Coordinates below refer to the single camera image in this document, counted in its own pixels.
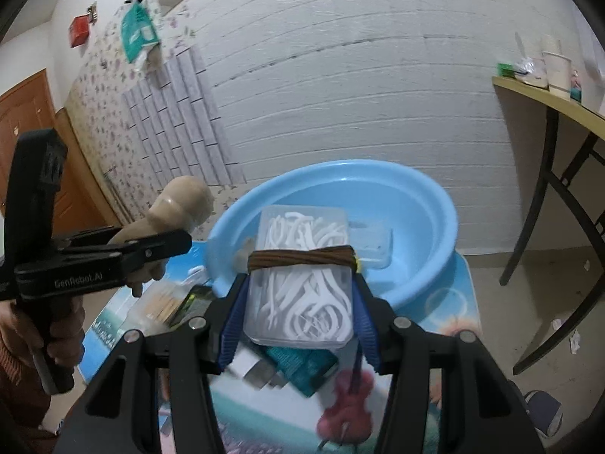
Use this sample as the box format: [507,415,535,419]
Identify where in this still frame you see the teal packet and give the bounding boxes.
[265,345,338,398]

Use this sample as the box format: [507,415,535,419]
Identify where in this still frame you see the bag of wooden sticks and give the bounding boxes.
[127,284,190,336]

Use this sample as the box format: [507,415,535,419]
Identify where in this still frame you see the brown wooden door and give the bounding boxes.
[0,68,119,266]

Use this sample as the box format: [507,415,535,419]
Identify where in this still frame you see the white paper cup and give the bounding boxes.
[541,51,574,100]

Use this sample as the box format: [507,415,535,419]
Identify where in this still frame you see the clear crumpled plastic bag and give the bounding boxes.
[515,57,549,88]

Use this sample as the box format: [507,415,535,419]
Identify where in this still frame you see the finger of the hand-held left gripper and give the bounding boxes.
[54,227,124,247]
[118,228,193,266]

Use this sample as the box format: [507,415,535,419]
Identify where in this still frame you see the red wall box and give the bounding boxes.
[70,15,92,48]

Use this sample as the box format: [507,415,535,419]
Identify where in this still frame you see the white charger plug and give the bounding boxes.
[227,350,284,391]

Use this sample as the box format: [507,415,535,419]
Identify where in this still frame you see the thin metal rod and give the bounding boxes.
[101,168,133,224]

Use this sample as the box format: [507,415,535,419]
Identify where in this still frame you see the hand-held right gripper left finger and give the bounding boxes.
[52,272,251,454]

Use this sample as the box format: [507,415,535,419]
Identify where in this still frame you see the blue plastic basin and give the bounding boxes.
[205,160,458,310]

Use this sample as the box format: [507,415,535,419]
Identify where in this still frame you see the brown hair tie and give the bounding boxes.
[247,245,360,274]

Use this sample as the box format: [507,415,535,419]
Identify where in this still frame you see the green hanging tissue pack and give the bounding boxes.
[118,2,159,64]

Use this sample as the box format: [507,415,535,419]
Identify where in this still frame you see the clear box of floss picks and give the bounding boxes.
[242,205,356,348]

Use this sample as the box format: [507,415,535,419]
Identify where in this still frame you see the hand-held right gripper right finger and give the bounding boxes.
[350,272,544,454]

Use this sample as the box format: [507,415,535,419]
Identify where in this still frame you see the dark green packet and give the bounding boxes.
[168,284,218,329]

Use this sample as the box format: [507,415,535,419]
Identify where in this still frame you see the red toy violin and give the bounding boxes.
[316,354,374,445]

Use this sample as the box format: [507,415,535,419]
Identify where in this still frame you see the person's left hand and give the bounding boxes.
[48,305,87,375]

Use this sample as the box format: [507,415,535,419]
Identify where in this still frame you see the grey shoe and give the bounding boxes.
[522,390,563,438]

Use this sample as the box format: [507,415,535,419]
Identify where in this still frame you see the curved side table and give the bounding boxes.
[492,76,605,374]

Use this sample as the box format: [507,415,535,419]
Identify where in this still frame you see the wooden massage stick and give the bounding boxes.
[109,176,213,299]

